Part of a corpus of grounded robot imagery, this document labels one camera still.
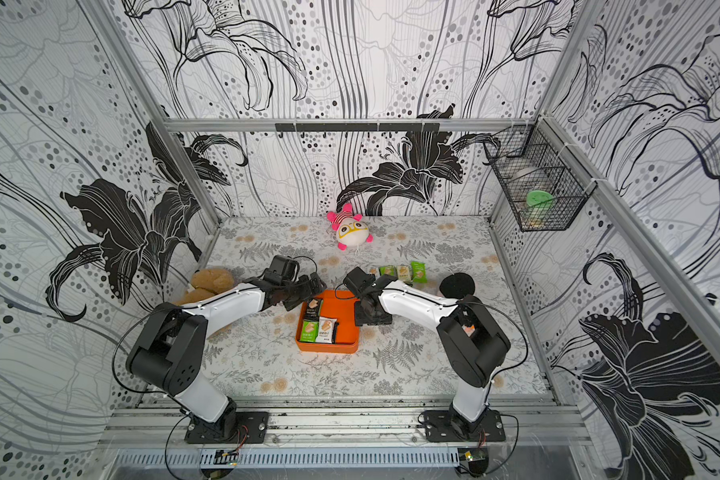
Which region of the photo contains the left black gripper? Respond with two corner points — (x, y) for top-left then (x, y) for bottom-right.
(280, 273), (329, 311)

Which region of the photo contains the dark brown cookie packet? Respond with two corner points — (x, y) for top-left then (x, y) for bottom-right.
(303, 298), (323, 321)

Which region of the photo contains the white front cookie packet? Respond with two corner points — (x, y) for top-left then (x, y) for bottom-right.
(315, 317), (336, 344)

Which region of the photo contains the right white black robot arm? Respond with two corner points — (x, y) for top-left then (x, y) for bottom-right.
(343, 267), (511, 428)

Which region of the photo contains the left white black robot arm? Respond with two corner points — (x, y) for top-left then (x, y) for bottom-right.
(125, 273), (326, 424)

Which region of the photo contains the orange storage box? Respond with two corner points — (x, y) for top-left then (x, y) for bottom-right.
(295, 290), (359, 354)

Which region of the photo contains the green front cookie packet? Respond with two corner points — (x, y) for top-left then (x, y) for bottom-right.
(299, 320), (320, 343)

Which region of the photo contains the tan teddy bear plush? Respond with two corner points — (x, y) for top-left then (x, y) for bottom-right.
(174, 268), (235, 305)

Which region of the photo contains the white pink owl plush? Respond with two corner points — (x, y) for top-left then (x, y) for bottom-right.
(326, 203), (374, 251)

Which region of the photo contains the orange striped black-haired plush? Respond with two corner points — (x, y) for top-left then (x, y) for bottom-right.
(438, 272), (476, 299)

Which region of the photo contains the green lidded cup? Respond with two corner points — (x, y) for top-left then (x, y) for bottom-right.
(525, 190), (556, 228)

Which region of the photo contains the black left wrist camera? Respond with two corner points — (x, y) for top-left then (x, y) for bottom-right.
(262, 255), (300, 286)

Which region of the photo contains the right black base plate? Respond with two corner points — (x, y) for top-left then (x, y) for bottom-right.
(418, 409), (506, 443)

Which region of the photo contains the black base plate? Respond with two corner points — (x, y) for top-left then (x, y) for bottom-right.
(184, 411), (270, 445)
(418, 409), (506, 443)

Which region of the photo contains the white slotted cable duct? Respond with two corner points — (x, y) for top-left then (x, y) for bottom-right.
(114, 447), (459, 470)

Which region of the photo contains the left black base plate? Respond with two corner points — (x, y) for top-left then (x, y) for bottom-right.
(184, 411), (270, 445)

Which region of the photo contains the black wire basket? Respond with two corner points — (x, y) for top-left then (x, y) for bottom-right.
(483, 125), (588, 232)

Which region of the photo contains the horizontal aluminium back rail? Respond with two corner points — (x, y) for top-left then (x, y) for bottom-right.
(163, 118), (533, 133)

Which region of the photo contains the aluminium corner frame post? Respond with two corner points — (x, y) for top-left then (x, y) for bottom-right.
(78, 1), (222, 233)

